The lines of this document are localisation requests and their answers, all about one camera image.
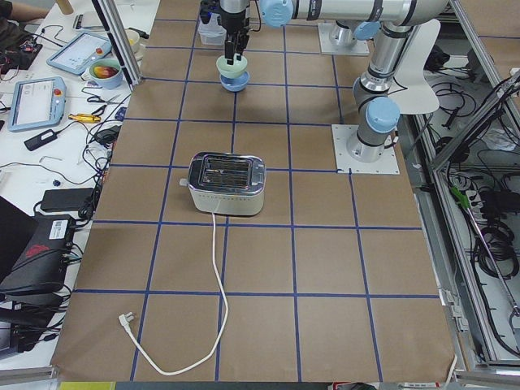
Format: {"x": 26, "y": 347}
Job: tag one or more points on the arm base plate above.
{"x": 354, "y": 157}
{"x": 337, "y": 40}

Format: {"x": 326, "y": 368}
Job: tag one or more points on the far blue teach pendant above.
{"x": 80, "y": 53}

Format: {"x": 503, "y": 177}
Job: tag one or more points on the blue teach pendant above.
{"x": 80, "y": 53}
{"x": 37, "y": 104}

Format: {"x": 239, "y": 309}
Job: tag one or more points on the aluminium frame post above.
{"x": 108, "y": 14}

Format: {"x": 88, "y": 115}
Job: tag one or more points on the yellow handled tool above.
{"x": 84, "y": 118}

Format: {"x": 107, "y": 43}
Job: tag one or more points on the blue bowl with fruit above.
{"x": 105, "y": 72}

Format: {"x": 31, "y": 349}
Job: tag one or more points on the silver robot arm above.
{"x": 278, "y": 13}
{"x": 378, "y": 114}

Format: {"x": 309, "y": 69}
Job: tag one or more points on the cream bowl with lemon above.
{"x": 134, "y": 40}

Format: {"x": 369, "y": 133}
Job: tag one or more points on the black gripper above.
{"x": 233, "y": 24}

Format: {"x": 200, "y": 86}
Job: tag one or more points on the clear plastic food container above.
{"x": 212, "y": 33}

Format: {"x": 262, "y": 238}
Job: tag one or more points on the near blue teach pendant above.
{"x": 37, "y": 104}

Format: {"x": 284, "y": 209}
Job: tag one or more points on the black power adapter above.
{"x": 69, "y": 199}

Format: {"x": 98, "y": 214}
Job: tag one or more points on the silver cream toaster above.
{"x": 226, "y": 184}

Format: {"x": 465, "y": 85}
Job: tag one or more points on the black scissors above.
{"x": 99, "y": 99}

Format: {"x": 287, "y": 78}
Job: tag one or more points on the green bowl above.
{"x": 231, "y": 71}

